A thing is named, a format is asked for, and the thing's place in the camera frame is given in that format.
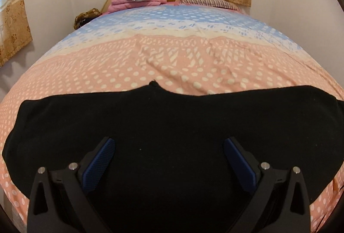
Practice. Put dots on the striped pillow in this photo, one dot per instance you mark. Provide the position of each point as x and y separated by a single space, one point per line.
207 2

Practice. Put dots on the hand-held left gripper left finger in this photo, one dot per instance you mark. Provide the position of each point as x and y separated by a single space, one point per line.
98 166

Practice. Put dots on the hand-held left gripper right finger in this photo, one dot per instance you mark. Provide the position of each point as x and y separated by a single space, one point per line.
240 166

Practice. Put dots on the pink folded blanket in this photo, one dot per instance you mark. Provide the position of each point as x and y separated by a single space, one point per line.
129 4

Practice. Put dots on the black pants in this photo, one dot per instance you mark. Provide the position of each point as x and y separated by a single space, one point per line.
172 120

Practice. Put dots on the bed with dotted bedspread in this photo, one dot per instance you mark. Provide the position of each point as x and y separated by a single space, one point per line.
172 47

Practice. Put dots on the brown patterned bag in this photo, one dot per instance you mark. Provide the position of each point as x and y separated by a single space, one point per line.
86 18

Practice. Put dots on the beige patterned side curtain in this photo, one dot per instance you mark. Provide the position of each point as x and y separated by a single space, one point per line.
14 29

